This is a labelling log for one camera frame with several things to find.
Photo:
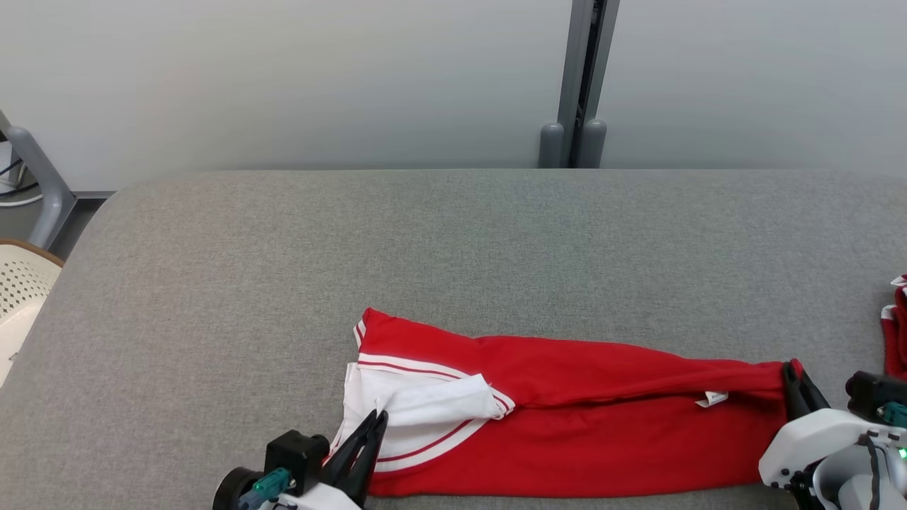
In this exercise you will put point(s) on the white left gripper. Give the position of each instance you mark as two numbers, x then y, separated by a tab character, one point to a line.
319	499

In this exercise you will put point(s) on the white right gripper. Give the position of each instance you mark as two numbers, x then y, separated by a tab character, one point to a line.
801	446

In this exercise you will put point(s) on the red shorts white stripes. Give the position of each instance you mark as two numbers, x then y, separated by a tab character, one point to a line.
896	333

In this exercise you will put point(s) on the red white numbered jersey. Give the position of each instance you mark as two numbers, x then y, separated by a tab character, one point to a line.
567	432

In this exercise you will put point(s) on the cream perforated laundry basket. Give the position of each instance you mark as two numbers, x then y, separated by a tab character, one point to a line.
21	290

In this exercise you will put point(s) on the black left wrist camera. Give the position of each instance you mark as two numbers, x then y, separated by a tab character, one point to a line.
297	453

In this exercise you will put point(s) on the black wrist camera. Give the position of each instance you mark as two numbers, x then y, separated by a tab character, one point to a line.
297	453
868	393

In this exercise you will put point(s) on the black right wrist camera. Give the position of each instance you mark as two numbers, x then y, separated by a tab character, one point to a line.
868	393

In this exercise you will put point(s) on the grey partition post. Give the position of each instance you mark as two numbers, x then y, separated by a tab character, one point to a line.
577	85

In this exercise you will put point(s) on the grey slanted frame leg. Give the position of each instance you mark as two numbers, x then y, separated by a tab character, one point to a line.
46	184

